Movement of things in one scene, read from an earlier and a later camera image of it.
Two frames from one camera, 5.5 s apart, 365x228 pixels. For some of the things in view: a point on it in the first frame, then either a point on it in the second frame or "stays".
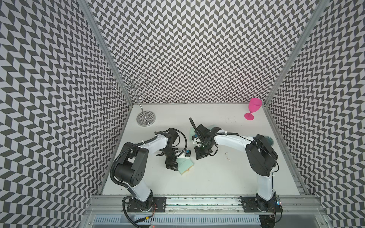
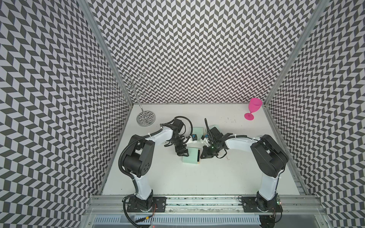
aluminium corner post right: (320, 7) stays
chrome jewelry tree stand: (131, 87) stays
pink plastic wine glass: (254, 105) stays
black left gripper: (170, 165) to (181, 149)
